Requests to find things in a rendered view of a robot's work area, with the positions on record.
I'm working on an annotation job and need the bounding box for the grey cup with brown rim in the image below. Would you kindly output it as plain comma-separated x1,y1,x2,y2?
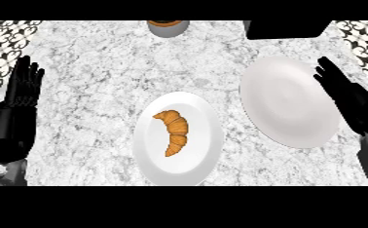
144,19,190,39

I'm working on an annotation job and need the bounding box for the white round plate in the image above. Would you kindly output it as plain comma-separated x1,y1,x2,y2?
237,55,341,149

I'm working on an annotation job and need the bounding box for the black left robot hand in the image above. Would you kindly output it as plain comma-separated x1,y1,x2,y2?
0,55,45,166

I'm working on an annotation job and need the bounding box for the golden brown croissant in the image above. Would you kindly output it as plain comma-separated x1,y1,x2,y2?
150,109,189,158

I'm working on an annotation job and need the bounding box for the black flat appliance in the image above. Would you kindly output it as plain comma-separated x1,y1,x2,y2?
240,19,333,41

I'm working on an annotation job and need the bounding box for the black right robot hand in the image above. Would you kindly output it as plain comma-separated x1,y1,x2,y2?
313,56,368,136

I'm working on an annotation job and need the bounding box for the white oval plate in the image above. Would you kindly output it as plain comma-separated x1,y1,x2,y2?
131,91,226,187

